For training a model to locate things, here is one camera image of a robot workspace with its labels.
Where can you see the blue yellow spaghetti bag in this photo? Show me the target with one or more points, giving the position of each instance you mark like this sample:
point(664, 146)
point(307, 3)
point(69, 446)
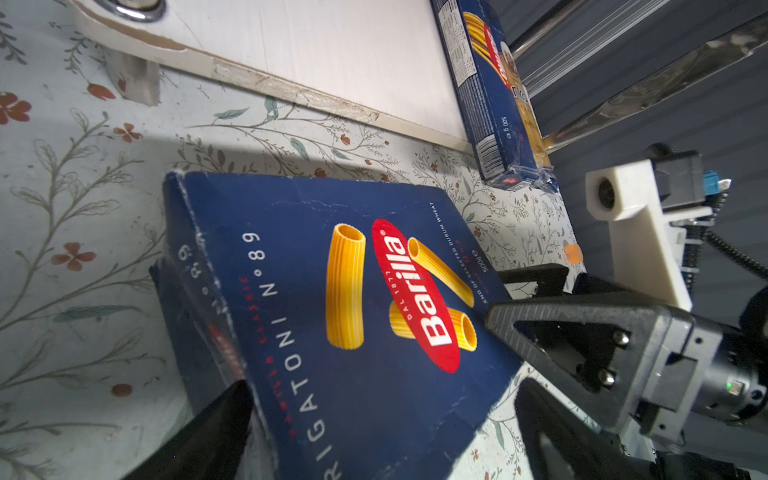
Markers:
point(547, 180)

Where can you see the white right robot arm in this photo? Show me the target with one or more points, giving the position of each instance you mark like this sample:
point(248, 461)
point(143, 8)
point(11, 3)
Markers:
point(663, 460)

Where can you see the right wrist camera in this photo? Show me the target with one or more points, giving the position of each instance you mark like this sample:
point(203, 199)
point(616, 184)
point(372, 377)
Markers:
point(658, 211)

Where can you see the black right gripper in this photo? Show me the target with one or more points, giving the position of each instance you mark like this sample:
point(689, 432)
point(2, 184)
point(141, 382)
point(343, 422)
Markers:
point(599, 351)

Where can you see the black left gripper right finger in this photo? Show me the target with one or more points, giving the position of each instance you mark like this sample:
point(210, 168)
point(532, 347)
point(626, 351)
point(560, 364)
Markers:
point(560, 446)

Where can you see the white two-tier metal shelf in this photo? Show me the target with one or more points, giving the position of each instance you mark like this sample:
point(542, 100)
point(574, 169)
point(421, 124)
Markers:
point(380, 63)

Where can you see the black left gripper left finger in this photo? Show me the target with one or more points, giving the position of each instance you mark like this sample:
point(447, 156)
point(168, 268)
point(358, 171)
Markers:
point(210, 446)

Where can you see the blue Barilla rigatoni box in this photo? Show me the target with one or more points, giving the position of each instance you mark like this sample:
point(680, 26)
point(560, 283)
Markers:
point(353, 310)

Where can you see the blue Barilla spaghetti box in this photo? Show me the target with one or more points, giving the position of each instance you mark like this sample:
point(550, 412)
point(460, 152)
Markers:
point(490, 104)

